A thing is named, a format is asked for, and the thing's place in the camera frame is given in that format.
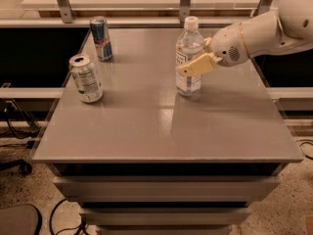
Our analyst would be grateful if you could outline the grey drawer cabinet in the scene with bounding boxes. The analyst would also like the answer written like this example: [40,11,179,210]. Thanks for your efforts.
[34,28,302,235]

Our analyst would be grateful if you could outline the grey drawer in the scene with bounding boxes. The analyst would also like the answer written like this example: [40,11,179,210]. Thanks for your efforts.
[54,176,280,203]
[80,209,250,226]

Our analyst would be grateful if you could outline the lower grey drawer front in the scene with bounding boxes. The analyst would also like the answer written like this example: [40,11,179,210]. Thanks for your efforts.
[80,209,250,226]

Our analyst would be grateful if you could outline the black cable at right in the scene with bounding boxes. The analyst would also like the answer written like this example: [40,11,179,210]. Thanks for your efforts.
[295,138,313,161]

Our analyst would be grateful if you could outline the middle metal bracket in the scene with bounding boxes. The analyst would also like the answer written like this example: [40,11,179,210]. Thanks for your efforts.
[179,0,191,23]

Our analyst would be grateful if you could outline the grey chair seat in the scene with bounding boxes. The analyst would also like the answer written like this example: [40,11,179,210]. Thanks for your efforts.
[0,204,42,235]

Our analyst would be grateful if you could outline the left metal bracket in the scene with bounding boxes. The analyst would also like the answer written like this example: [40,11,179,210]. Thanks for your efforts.
[57,0,74,24]

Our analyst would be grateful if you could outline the black office chair base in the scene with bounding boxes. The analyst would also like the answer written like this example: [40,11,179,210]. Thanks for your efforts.
[0,160,32,176]

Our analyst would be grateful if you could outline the clear plastic water bottle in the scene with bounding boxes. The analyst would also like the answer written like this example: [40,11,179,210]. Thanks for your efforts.
[176,16,204,96]

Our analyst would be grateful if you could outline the white green soda can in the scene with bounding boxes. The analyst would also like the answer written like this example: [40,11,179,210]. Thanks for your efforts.
[69,54,103,103]

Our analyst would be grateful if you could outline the upper grey drawer front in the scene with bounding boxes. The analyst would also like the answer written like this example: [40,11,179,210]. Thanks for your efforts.
[54,176,280,203]

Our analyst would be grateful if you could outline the blue silver energy drink can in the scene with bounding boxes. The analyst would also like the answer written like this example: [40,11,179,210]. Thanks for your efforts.
[90,16,112,62]

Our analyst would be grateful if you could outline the black floor cable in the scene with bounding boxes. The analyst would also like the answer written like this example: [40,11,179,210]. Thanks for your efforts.
[48,198,89,235]

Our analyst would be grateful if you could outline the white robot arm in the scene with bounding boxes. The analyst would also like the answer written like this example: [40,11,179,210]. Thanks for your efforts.
[176,0,313,77]

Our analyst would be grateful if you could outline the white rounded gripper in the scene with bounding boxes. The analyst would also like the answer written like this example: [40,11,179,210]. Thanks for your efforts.
[176,23,249,77]

